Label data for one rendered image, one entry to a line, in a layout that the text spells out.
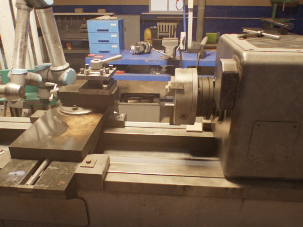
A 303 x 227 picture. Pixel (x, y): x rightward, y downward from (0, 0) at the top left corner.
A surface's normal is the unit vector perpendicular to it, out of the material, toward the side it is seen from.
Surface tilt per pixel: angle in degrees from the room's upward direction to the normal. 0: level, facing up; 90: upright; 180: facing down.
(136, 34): 90
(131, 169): 0
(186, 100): 76
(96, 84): 90
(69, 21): 90
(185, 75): 26
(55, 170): 0
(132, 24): 90
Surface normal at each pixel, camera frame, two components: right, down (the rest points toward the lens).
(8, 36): 0.07, 0.42
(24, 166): 0.00, -0.91
